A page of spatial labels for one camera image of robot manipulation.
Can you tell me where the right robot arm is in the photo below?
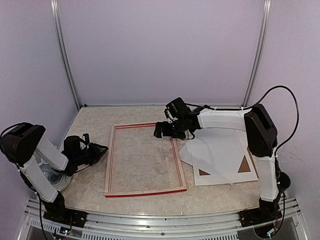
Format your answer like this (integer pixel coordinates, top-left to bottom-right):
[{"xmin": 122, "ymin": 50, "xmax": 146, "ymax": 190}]
[{"xmin": 153, "ymin": 97, "xmax": 291, "ymax": 227}]

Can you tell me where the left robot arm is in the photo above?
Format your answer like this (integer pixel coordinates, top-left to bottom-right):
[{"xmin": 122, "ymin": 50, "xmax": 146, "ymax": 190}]
[{"xmin": 0, "ymin": 122, "xmax": 109, "ymax": 224}]

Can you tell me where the brown backing board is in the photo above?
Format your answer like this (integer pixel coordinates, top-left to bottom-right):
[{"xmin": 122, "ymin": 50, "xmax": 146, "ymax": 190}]
[{"xmin": 192, "ymin": 146, "xmax": 259, "ymax": 185}]

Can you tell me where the white mat board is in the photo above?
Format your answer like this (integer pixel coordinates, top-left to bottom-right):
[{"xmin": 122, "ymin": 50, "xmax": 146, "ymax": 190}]
[{"xmin": 190, "ymin": 144, "xmax": 258, "ymax": 186}]

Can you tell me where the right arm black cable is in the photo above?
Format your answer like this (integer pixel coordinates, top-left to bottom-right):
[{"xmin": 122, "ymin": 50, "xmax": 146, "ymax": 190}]
[{"xmin": 184, "ymin": 85, "xmax": 300, "ymax": 151}]

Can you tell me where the aluminium post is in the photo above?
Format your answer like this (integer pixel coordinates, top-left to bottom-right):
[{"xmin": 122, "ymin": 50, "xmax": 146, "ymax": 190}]
[
  {"xmin": 241, "ymin": 0, "xmax": 272, "ymax": 107},
  {"xmin": 50, "ymin": 0, "xmax": 82, "ymax": 111}
]

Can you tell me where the white photo paper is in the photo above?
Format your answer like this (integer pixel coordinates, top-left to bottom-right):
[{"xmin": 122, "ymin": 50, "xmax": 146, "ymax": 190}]
[{"xmin": 179, "ymin": 128, "xmax": 245, "ymax": 186}]

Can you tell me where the right aluminium post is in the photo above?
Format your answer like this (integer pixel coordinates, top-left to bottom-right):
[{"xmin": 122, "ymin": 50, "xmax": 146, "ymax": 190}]
[{"xmin": 241, "ymin": 0, "xmax": 272, "ymax": 107}]

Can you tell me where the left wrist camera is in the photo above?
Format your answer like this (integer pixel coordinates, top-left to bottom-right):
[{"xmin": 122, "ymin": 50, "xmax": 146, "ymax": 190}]
[{"xmin": 82, "ymin": 133, "xmax": 90, "ymax": 146}]

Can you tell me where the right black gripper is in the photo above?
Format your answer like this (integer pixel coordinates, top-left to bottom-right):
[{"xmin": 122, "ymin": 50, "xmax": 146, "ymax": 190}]
[{"xmin": 154, "ymin": 117, "xmax": 187, "ymax": 139}]

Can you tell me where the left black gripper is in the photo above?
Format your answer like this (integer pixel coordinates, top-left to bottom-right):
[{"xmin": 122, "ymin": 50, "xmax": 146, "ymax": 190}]
[{"xmin": 73, "ymin": 142, "xmax": 108, "ymax": 166}]

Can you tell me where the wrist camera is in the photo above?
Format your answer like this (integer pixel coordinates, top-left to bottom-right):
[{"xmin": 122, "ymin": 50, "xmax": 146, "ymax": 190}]
[
  {"xmin": 82, "ymin": 133, "xmax": 90, "ymax": 146},
  {"xmin": 164, "ymin": 108, "xmax": 175, "ymax": 123}
]

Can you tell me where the wooden red photo frame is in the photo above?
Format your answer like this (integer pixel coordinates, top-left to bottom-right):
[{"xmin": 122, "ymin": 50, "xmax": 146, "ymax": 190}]
[{"xmin": 104, "ymin": 122, "xmax": 188, "ymax": 198}]

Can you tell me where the left aluminium post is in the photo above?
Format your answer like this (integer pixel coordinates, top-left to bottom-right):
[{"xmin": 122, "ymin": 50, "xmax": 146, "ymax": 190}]
[{"xmin": 50, "ymin": 0, "xmax": 82, "ymax": 111}]

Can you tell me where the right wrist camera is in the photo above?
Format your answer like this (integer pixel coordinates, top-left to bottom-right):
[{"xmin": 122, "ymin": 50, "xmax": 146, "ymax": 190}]
[{"xmin": 164, "ymin": 108, "xmax": 175, "ymax": 123}]

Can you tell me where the clear acrylic sheet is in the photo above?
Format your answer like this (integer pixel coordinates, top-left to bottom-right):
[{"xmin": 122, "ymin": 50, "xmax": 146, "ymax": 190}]
[{"xmin": 109, "ymin": 127, "xmax": 183, "ymax": 193}]

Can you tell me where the white round plate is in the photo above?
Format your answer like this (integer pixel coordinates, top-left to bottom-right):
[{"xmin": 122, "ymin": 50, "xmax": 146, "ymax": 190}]
[{"xmin": 42, "ymin": 171, "xmax": 72, "ymax": 192}]

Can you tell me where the light blue cup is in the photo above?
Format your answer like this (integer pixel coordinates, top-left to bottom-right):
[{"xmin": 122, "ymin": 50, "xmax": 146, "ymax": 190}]
[{"xmin": 38, "ymin": 161, "xmax": 60, "ymax": 176}]

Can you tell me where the aluminium front rail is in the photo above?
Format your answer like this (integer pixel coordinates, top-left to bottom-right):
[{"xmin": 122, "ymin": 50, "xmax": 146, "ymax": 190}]
[{"xmin": 17, "ymin": 198, "xmax": 309, "ymax": 240}]

